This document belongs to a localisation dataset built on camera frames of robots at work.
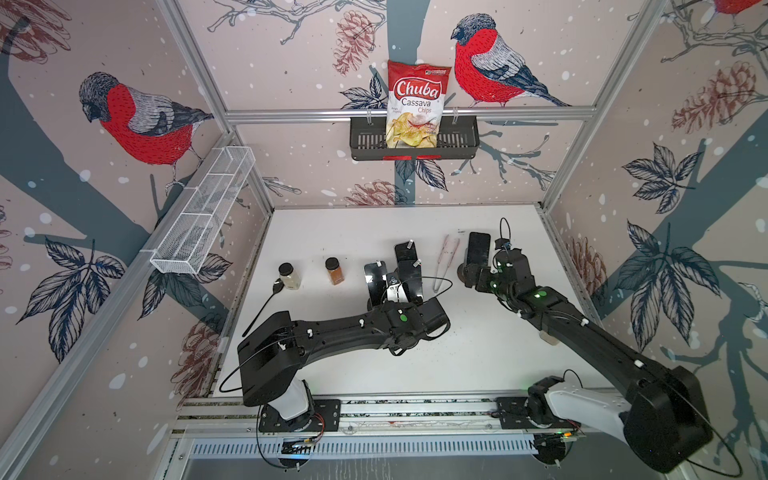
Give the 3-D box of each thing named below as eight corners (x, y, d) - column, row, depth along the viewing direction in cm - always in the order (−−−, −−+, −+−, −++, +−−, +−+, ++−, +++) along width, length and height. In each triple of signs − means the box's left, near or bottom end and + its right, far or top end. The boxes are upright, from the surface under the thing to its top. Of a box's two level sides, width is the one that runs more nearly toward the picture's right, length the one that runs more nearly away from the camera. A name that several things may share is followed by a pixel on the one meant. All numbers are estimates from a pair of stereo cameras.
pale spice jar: (285, 289, 99) (276, 274, 92) (288, 278, 102) (280, 262, 95) (299, 289, 99) (291, 274, 92) (302, 278, 102) (294, 262, 95)
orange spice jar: (333, 286, 99) (328, 269, 92) (328, 276, 102) (323, 259, 94) (344, 281, 101) (340, 264, 93) (340, 271, 103) (335, 254, 96)
